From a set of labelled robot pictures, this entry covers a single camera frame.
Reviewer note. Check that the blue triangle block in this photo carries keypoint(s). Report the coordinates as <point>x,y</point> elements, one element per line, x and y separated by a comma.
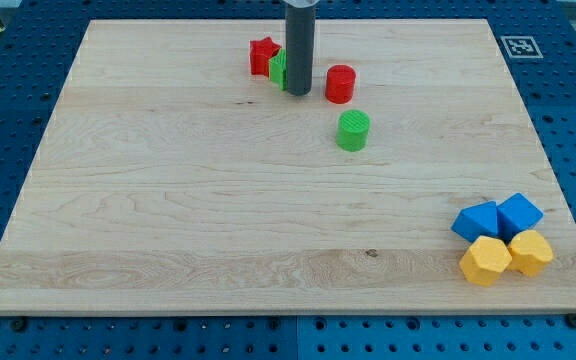
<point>477,220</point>

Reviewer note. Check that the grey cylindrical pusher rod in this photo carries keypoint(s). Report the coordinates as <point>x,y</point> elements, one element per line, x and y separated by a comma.
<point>300,18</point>

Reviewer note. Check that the yellow heart block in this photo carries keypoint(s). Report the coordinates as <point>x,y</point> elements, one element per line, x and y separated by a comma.
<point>531,253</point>

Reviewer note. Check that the red star block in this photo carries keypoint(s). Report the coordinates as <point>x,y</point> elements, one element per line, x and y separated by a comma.
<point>260,53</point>

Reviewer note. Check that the green cylinder block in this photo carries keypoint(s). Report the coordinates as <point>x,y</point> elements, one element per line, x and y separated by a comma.
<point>352,131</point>

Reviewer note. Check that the wooden board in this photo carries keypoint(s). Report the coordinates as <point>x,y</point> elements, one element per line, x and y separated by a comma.
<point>170,181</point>

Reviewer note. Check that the green star block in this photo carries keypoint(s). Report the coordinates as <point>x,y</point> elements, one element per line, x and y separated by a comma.
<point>277,69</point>

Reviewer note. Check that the red cylinder block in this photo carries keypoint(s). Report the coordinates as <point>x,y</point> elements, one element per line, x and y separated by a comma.
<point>340,83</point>

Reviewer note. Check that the white fiducial marker tag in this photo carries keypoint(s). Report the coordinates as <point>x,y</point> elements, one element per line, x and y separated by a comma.
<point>521,47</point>

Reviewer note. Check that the yellow hexagon block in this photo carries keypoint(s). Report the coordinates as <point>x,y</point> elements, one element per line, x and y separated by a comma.
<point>485,260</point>

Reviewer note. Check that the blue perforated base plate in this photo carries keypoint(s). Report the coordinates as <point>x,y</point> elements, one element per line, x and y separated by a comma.
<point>36,51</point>

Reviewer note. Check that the blue cube block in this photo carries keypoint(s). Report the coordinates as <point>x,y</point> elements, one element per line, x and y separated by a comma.
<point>516,214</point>

